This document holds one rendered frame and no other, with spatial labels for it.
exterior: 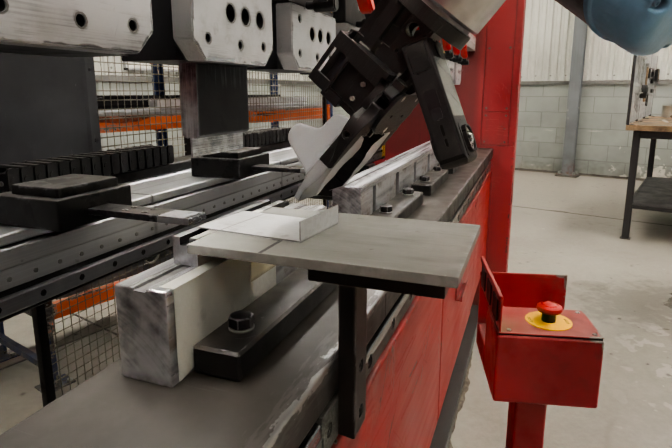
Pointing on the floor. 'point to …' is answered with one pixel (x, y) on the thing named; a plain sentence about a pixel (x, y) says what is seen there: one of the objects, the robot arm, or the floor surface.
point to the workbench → (648, 192)
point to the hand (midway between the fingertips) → (324, 190)
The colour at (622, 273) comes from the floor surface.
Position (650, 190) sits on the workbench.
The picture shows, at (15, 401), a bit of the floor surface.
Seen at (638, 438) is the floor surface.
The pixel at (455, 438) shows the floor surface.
